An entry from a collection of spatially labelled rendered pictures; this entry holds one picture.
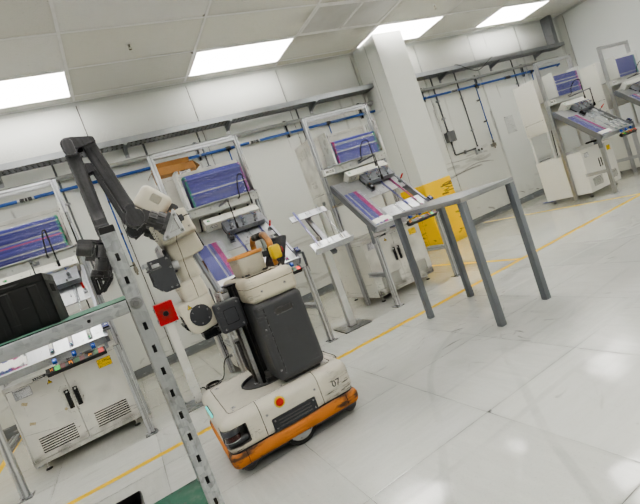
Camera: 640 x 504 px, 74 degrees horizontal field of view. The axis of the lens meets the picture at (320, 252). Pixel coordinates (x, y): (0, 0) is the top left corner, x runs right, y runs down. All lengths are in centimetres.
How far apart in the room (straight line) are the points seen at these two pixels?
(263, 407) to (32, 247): 219
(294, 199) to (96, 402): 332
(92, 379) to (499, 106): 718
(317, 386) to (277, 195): 370
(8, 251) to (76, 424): 127
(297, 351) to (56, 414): 195
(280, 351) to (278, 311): 19
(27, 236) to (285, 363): 222
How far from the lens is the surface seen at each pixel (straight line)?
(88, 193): 202
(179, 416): 99
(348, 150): 430
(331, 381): 216
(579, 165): 662
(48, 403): 353
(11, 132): 541
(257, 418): 207
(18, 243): 364
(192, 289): 213
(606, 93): 804
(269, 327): 205
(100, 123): 539
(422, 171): 607
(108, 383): 349
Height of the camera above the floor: 97
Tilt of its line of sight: 4 degrees down
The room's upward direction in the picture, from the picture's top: 20 degrees counter-clockwise
